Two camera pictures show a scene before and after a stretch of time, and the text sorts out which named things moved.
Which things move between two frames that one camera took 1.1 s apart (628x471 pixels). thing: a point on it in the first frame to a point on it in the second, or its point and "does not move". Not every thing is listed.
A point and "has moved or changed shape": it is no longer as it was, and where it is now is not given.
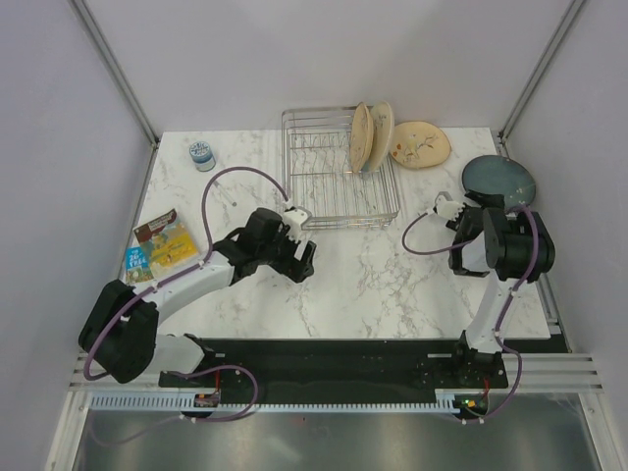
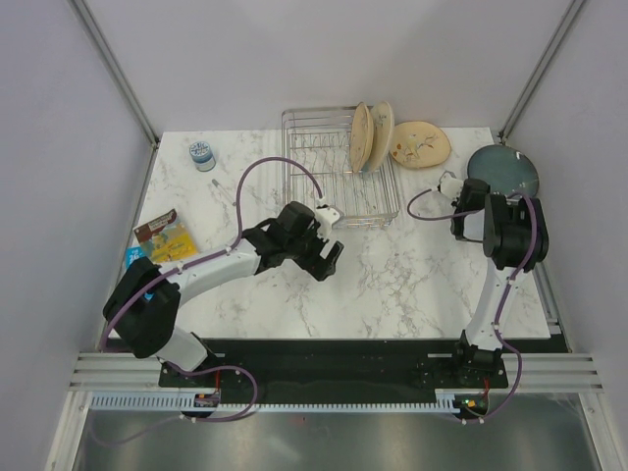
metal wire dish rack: (318, 176) does not move
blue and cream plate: (384, 133) does not move
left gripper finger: (302, 273) to (325, 272)
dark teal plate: (497, 175) has moved or changed shape
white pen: (226, 193) does not move
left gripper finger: (309, 253) to (335, 252)
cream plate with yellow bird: (361, 138) does not move
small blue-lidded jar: (202, 156) does not move
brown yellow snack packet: (170, 243) does not move
